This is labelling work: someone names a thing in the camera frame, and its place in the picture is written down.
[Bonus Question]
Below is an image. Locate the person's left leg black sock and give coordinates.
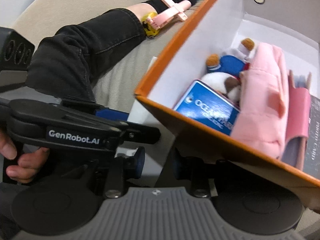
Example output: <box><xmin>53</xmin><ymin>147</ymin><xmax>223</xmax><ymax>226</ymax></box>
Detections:
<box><xmin>26</xmin><ymin>0</ymin><xmax>198</xmax><ymax>103</ymax></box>

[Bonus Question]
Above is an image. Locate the blue ocean park tag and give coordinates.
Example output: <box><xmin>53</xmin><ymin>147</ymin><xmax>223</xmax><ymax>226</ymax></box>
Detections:
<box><xmin>173</xmin><ymin>80</ymin><xmax>240</xmax><ymax>135</ymax></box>

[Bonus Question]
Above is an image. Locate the pink mini backpack pouch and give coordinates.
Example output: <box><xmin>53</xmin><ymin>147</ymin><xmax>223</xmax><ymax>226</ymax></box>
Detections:
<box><xmin>231</xmin><ymin>43</ymin><xmax>289</xmax><ymax>159</ymax></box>

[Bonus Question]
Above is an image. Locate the beige fabric sofa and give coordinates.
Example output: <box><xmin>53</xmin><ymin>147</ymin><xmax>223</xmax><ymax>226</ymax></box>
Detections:
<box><xmin>14</xmin><ymin>0</ymin><xmax>204</xmax><ymax>112</ymax></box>

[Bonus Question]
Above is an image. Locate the yellow tape measure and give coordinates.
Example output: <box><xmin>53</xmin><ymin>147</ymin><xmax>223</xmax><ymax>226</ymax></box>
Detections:
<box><xmin>142</xmin><ymin>12</ymin><xmax>160</xmax><ymax>39</ymax></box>

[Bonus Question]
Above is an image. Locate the person's left hand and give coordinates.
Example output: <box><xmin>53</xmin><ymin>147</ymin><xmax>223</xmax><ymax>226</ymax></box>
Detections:
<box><xmin>1</xmin><ymin>130</ymin><xmax>49</xmax><ymax>184</ymax></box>

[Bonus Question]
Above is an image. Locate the dark photo card box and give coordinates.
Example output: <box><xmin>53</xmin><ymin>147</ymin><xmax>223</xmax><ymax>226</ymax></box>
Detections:
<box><xmin>303</xmin><ymin>95</ymin><xmax>320</xmax><ymax>179</ymax></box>

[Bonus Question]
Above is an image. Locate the pink card holder wallet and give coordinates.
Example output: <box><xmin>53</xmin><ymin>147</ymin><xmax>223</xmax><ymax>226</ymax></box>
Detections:
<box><xmin>281</xmin><ymin>70</ymin><xmax>312</xmax><ymax>170</ymax></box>

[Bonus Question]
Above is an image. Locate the orange white cardboard box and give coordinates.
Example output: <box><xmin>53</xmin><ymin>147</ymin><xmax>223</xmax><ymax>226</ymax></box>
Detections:
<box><xmin>135</xmin><ymin>0</ymin><xmax>319</xmax><ymax>211</ymax></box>

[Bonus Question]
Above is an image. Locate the brown plush toy blue shirt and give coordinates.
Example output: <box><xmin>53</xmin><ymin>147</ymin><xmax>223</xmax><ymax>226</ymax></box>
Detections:
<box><xmin>201</xmin><ymin>38</ymin><xmax>255</xmax><ymax>105</ymax></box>

